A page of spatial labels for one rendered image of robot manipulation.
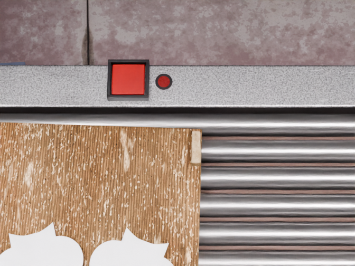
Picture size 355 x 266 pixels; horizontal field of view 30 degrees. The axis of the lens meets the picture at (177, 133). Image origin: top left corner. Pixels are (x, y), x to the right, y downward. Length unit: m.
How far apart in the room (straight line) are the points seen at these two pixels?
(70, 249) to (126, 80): 0.32
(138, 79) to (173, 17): 1.10
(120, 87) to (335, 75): 0.40
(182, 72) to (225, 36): 1.06
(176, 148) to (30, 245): 0.30
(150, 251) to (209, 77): 0.34
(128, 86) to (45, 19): 1.16
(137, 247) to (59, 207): 0.15
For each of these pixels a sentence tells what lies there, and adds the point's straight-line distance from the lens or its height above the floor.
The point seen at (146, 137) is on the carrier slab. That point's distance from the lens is 1.18.
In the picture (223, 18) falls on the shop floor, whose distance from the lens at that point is 2.31.
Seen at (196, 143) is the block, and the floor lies 0.96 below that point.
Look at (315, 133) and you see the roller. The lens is 1.23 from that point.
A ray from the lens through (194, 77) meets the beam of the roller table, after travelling 1.24.
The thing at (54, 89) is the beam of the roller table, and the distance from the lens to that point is 1.25.
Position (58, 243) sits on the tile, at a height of 0.95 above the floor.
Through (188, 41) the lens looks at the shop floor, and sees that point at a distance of 2.27.
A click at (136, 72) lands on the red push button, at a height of 0.93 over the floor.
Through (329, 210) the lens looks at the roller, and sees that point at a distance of 1.19.
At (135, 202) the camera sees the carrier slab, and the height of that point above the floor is 0.94.
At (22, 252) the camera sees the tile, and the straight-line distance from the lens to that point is 1.15.
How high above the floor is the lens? 2.06
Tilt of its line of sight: 73 degrees down
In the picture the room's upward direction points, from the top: 1 degrees counter-clockwise
